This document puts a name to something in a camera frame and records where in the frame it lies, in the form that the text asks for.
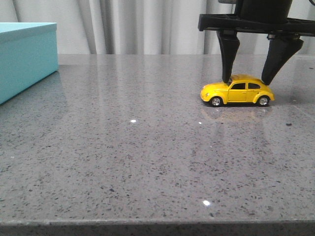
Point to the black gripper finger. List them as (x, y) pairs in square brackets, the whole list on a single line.
[(281, 49), (229, 44)]

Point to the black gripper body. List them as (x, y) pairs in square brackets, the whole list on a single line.
[(258, 16)]

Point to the yellow toy beetle car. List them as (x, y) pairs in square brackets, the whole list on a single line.
[(240, 88)]

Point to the light blue box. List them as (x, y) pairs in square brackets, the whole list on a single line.
[(28, 53)]

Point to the white curtain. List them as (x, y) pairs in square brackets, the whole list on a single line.
[(144, 27)]

